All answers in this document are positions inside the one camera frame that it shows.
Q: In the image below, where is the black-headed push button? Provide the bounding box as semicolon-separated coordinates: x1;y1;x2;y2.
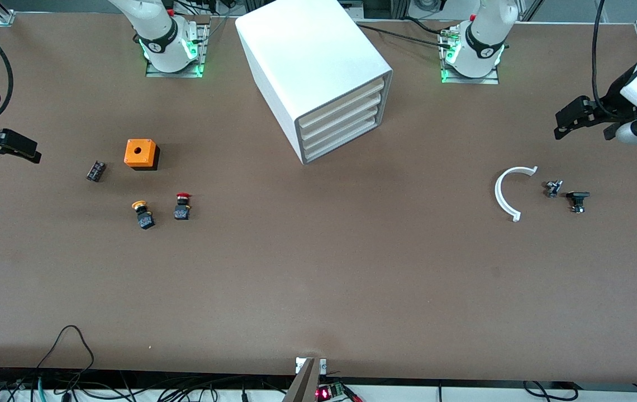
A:
566;191;591;214

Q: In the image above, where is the yellow-headed push button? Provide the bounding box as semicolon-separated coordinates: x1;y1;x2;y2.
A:
131;200;156;230

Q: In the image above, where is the red-headed push button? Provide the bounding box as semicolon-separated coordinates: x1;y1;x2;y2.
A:
173;193;192;221

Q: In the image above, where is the orange box with hole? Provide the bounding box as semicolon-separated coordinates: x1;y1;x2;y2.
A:
124;138;160;171

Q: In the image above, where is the circuit board with red LED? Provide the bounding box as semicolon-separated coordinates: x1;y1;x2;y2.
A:
316;380;362;402

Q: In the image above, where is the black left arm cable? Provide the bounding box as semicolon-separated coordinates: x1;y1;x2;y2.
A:
591;0;612;117

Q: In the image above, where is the white curved plastic bracket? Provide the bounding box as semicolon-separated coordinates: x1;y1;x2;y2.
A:
495;166;538;223

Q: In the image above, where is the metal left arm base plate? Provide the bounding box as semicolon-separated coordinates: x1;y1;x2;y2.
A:
440;25;500;85

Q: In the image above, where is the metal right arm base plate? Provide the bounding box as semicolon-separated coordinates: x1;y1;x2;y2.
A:
145;22;208;78

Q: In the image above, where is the black cable loop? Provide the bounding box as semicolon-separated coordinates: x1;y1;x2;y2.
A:
36;325;96;386

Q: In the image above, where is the black power cable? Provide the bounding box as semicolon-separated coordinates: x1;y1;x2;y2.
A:
355;22;453;50

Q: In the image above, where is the tangle of black cables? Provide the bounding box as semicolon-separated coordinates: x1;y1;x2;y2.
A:
0;366;297;402

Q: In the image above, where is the small metal mounting bracket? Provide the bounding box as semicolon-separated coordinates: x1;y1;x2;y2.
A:
295;357;328;375

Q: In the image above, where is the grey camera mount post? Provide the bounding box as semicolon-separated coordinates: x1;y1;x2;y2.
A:
282;357;320;402

